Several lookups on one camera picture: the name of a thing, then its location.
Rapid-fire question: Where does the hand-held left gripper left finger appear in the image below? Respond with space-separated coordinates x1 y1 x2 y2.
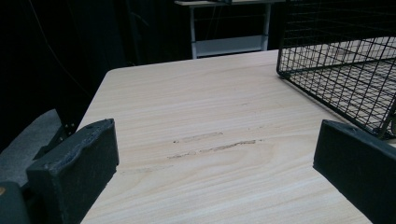
25 118 120 224

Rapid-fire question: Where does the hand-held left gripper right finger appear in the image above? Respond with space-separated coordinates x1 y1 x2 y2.
312 119 396 224

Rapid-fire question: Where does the black table leg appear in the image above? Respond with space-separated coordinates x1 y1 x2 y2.
32 106 78 161

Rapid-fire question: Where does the black wire basket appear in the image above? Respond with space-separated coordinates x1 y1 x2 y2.
276 0 396 140

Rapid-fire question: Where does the thin dark cable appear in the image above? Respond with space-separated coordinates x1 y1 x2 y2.
27 0 92 97

